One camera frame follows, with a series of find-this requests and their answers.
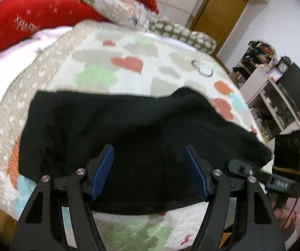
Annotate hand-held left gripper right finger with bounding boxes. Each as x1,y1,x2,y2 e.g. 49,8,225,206
183,144,288,251

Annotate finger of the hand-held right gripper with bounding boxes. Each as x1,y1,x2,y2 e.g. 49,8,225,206
228,159,273,182

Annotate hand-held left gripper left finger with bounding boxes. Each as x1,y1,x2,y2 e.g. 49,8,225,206
9,144,115,251

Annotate black pants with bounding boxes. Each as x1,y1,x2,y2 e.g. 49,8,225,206
19,87,273,215

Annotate cluttered white shelf unit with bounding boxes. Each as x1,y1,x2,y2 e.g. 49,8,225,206
228,40,300,145

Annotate heart patterned quilt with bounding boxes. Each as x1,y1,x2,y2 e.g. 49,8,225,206
0,22,267,251

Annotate white bed sheet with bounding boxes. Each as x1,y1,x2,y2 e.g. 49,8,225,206
0,27,73,118

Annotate olive dotted pillow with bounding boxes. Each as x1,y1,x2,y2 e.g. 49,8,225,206
147,15,217,56

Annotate wooden door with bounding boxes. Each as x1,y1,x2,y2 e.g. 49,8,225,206
189,0,250,36

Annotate grey patterned pillow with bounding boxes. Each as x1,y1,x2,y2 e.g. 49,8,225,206
78,0,159,29

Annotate red plush pillow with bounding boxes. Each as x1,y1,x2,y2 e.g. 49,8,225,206
0,0,159,59

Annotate black cable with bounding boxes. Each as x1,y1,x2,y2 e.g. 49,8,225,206
283,198,298,234

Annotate large grey hair tie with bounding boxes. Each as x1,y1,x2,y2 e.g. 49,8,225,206
198,66,214,78

